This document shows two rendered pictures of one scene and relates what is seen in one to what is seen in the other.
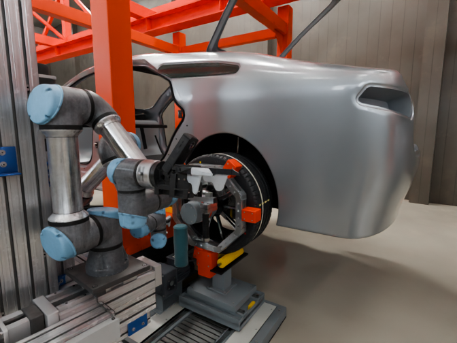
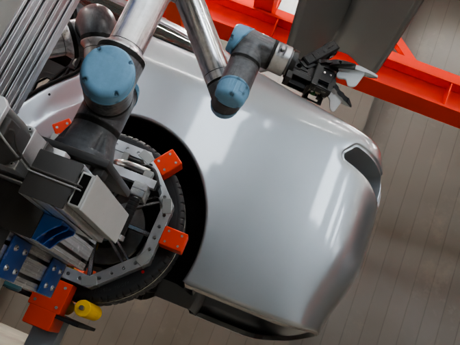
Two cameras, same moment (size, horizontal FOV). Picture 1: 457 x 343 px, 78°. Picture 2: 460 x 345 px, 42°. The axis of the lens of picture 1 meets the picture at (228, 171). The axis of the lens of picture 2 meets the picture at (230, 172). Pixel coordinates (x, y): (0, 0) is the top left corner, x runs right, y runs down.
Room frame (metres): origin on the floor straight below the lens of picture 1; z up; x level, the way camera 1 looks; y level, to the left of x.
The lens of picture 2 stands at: (-0.38, 0.83, 0.51)
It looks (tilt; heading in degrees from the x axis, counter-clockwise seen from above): 17 degrees up; 331
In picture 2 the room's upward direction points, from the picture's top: 22 degrees clockwise
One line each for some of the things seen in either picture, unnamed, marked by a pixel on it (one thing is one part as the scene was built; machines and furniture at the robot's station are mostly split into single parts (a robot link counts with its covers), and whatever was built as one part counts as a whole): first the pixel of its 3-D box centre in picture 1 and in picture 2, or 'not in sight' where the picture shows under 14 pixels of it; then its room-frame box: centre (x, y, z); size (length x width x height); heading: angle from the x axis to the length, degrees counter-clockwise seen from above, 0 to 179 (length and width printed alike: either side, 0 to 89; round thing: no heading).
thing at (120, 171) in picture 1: (130, 173); (250, 46); (0.77, 0.27, 1.21); 0.11 x 0.08 x 0.09; 65
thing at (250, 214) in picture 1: (251, 214); (173, 240); (1.56, -0.13, 0.85); 0.09 x 0.08 x 0.07; 57
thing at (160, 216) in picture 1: (156, 219); not in sight; (1.30, 0.35, 0.91); 0.11 x 0.08 x 0.11; 165
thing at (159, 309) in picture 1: (176, 278); not in sight; (1.92, 0.38, 0.26); 0.42 x 0.18 x 0.35; 147
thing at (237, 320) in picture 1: (222, 299); not in sight; (1.87, 0.05, 0.13); 0.50 x 0.36 x 0.10; 57
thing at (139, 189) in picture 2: (209, 206); (139, 192); (1.46, 0.11, 0.93); 0.09 x 0.05 x 0.05; 147
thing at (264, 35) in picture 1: (226, 43); not in sight; (4.62, 0.04, 2.67); 1.77 x 0.10 x 0.12; 57
